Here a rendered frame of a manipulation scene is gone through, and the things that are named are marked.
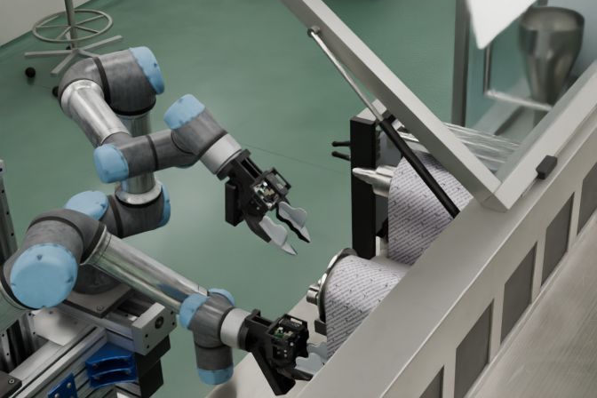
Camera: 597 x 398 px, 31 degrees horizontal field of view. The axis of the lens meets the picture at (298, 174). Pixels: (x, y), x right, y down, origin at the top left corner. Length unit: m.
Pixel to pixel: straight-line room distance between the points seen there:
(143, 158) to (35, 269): 0.29
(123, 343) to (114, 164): 0.82
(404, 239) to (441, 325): 0.83
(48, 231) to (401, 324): 1.00
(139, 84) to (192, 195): 2.23
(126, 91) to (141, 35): 3.76
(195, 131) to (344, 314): 0.44
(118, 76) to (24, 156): 2.72
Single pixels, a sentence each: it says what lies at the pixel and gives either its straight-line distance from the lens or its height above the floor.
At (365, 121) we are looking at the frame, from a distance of 2.14.
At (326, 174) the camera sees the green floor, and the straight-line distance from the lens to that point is 4.72.
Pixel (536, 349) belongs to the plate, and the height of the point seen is 1.44.
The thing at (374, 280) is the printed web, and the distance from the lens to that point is 1.92.
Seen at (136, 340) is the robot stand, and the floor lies 0.73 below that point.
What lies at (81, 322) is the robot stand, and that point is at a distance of 2.84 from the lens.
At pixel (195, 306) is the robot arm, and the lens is 2.15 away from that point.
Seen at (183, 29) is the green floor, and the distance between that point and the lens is 6.23.
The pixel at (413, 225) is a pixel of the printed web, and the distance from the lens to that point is 2.07.
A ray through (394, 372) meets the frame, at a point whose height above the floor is 1.65.
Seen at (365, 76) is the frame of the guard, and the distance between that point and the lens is 1.48.
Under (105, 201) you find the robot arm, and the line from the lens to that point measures 2.69.
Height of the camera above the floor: 2.47
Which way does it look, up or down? 31 degrees down
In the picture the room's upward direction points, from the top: 3 degrees counter-clockwise
